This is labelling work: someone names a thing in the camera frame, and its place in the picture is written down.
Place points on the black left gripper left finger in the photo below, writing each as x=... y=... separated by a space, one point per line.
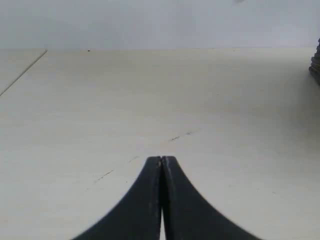
x=137 y=216

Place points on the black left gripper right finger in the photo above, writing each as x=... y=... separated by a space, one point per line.
x=189 y=216

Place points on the brown wicker basket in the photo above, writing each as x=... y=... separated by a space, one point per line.
x=314 y=68

